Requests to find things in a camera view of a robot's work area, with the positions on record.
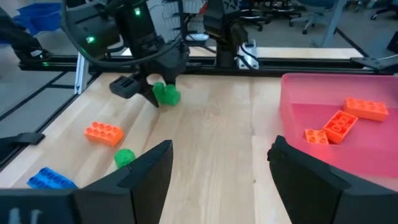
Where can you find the grey desk leg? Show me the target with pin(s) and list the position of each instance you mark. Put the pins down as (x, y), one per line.
(331, 25)

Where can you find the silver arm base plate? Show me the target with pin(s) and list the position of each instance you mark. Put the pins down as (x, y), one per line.
(248, 54)

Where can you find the translucent pink plastic bin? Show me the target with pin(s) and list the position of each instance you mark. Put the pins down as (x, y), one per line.
(367, 149)

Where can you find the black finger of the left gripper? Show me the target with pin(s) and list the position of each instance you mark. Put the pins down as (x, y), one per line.
(126, 87)
(174, 73)

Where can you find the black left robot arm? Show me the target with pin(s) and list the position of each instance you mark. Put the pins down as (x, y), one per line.
(90, 28)

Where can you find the green toy brick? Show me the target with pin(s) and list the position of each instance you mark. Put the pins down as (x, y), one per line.
(123, 157)
(168, 95)

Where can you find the black aluminium table frame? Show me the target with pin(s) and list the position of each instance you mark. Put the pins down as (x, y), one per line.
(280, 63)

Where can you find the silver aluminium bracket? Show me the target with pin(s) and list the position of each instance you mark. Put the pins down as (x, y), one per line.
(82, 73)

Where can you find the blue toy brick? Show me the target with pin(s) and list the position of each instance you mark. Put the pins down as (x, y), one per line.
(49, 182)

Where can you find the orange toy brick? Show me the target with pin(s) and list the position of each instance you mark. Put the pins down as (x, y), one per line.
(339, 126)
(315, 136)
(104, 133)
(366, 109)

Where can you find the blue plastic storage bins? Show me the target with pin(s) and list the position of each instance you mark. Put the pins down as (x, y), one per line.
(40, 17)

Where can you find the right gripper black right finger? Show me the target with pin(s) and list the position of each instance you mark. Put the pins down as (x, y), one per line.
(311, 193)

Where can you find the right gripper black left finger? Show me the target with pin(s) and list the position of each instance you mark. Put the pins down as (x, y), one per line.
(140, 193)

